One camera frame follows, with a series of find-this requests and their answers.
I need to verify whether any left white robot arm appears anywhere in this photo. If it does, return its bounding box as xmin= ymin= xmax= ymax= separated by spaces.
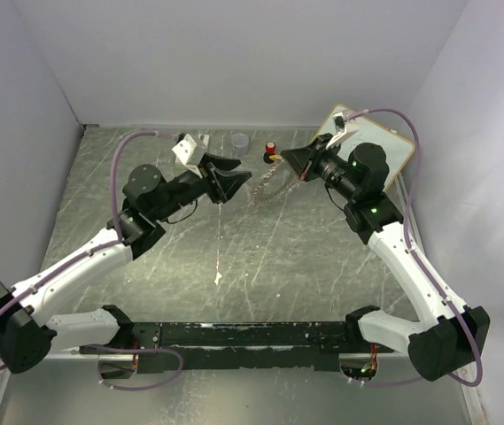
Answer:
xmin=0 ymin=154 xmax=252 ymax=374

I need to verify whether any clear plastic clip jar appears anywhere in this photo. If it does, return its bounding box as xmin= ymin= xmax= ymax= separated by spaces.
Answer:
xmin=230 ymin=133 xmax=250 ymax=158

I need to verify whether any white framed whiteboard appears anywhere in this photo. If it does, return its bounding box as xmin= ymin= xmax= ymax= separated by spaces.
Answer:
xmin=338 ymin=117 xmax=415 ymax=190

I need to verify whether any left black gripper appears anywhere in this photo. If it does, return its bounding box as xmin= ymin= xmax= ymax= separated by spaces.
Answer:
xmin=153 ymin=151 xmax=252 ymax=222

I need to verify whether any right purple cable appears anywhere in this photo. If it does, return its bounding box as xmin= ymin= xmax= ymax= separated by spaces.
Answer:
xmin=344 ymin=106 xmax=485 ymax=388

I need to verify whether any white stapler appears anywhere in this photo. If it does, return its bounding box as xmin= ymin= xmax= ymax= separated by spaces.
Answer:
xmin=198 ymin=134 xmax=210 ymax=151

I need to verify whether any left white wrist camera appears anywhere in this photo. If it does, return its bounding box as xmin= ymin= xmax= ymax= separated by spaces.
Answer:
xmin=172 ymin=133 xmax=206 ymax=166

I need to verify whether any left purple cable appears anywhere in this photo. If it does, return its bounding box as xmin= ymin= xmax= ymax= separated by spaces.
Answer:
xmin=0 ymin=129 xmax=177 ymax=375

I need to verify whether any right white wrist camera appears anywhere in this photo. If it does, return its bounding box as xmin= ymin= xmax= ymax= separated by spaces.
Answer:
xmin=325 ymin=111 xmax=360 ymax=151

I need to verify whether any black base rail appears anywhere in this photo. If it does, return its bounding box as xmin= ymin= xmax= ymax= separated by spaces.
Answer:
xmin=78 ymin=321 xmax=399 ymax=375

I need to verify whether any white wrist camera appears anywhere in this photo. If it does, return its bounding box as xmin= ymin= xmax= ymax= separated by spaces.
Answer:
xmin=325 ymin=111 xmax=360 ymax=151
xmin=172 ymin=133 xmax=206 ymax=166

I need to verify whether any purple cable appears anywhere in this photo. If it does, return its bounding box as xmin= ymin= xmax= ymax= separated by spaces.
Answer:
xmin=344 ymin=106 xmax=485 ymax=388
xmin=0 ymin=129 xmax=177 ymax=375

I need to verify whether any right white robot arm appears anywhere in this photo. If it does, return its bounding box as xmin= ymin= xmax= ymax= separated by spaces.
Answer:
xmin=281 ymin=134 xmax=491 ymax=382

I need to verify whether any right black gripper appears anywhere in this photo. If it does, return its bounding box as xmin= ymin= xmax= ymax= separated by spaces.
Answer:
xmin=280 ymin=133 xmax=359 ymax=202

